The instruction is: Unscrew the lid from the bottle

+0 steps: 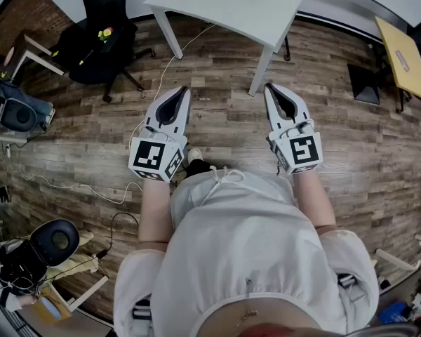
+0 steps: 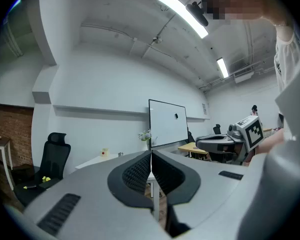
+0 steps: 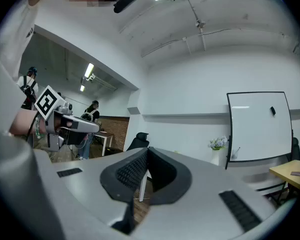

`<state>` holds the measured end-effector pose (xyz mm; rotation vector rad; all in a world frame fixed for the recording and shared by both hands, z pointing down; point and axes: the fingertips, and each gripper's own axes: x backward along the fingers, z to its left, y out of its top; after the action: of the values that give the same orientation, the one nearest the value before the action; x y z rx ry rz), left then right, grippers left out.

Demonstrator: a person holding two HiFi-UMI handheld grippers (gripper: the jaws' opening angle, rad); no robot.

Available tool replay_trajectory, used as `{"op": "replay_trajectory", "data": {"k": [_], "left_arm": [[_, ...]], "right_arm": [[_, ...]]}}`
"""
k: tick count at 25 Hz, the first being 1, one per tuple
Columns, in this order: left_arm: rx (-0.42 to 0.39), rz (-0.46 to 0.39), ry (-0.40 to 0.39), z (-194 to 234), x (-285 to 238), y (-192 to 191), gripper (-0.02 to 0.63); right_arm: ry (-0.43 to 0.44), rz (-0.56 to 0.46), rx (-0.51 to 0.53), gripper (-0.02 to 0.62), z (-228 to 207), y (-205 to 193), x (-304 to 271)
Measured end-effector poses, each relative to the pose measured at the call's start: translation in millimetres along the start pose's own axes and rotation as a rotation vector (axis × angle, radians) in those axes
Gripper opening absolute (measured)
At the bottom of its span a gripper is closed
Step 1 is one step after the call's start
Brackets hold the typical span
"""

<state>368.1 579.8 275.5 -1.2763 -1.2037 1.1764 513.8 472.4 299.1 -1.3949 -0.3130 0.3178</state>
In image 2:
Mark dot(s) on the long ceiling tube light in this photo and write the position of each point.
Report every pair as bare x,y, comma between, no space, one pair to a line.
182,14

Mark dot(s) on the yellow wooden table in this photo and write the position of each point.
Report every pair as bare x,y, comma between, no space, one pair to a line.
192,147

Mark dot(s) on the white wall poster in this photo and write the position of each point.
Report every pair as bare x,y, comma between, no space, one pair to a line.
204,109

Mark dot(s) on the cream box with red button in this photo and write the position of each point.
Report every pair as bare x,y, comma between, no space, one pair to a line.
104,152

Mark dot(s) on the white-framed wooden side table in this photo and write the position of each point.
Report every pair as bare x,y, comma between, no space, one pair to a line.
1,144

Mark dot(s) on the black mesh office chair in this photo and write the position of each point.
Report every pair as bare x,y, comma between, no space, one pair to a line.
53,156

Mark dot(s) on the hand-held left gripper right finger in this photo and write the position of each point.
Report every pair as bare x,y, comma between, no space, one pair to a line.
215,191

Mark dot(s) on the whiteboard with black stand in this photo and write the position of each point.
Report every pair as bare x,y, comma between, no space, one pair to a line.
167,124

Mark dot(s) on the person's neck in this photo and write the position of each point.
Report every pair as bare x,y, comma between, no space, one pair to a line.
275,9

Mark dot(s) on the person's white shirt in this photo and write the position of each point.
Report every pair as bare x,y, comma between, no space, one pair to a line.
288,59

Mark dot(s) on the blue and white flower bouquet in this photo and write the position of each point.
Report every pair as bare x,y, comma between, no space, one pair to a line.
145,135

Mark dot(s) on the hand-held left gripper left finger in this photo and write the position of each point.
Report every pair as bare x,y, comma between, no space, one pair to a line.
90,204

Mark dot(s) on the person's right forearm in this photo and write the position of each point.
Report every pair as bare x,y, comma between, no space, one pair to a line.
272,141

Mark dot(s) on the small yellow-tipped stick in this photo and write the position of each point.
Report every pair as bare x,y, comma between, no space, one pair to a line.
27,187

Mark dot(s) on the black head-mounted camera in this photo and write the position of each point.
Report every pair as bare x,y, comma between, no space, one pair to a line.
197,12

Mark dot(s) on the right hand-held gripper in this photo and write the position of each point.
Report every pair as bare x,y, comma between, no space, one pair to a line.
252,134

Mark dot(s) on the white ceiling air conditioner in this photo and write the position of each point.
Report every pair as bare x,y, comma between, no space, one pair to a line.
243,76

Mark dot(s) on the round ceiling sensor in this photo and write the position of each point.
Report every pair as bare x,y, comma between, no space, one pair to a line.
157,39

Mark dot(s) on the yellow flower toy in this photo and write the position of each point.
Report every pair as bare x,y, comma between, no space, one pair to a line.
46,179

